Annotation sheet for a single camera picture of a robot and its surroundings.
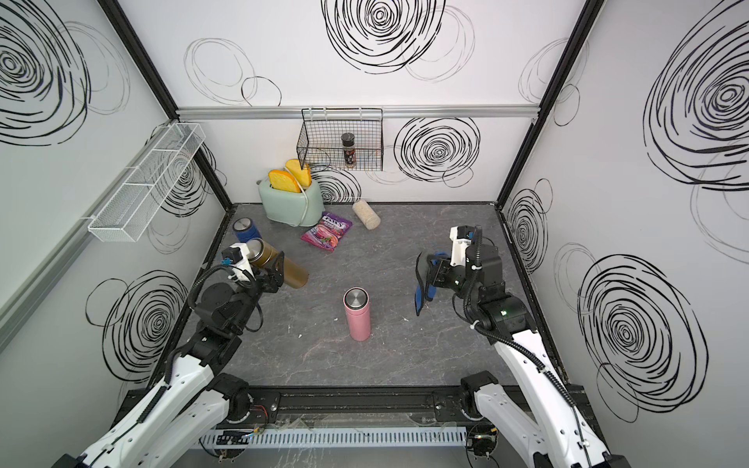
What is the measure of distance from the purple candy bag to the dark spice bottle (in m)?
0.30

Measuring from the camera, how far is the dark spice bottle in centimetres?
85

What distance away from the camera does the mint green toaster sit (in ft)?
3.42

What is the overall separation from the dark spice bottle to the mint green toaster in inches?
8.9

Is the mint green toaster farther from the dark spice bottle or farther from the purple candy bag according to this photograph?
the dark spice bottle

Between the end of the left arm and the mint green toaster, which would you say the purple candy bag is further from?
the end of the left arm

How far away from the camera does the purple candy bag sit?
1072mm
